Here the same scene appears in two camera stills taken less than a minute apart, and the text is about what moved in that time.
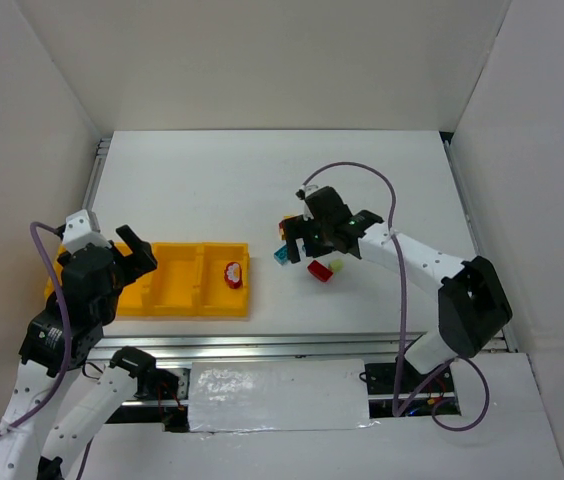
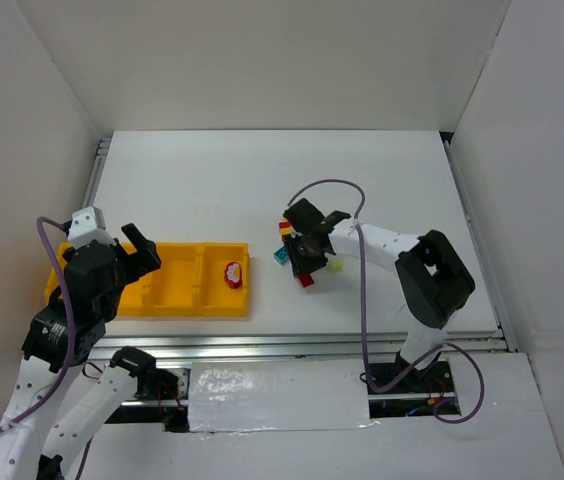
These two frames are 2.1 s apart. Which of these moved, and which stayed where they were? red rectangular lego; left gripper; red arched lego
Moved: red rectangular lego
Stayed: left gripper; red arched lego
